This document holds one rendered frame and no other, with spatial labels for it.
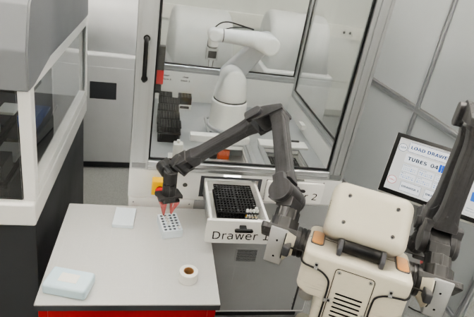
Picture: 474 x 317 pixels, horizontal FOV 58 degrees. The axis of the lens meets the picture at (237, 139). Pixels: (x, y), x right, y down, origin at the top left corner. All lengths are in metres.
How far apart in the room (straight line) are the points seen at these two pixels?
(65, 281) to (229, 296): 1.10
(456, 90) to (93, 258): 2.39
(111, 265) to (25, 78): 0.74
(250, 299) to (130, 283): 1.01
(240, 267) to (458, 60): 1.91
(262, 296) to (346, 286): 1.37
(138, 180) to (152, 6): 0.77
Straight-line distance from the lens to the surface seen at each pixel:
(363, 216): 1.16
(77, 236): 1.87
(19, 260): 2.09
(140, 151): 1.91
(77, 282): 1.62
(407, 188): 2.18
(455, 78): 3.13
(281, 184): 1.30
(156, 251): 1.79
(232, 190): 1.96
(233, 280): 2.40
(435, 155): 2.24
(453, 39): 3.20
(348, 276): 1.17
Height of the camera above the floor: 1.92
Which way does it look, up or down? 25 degrees down
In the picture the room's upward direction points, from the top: 10 degrees clockwise
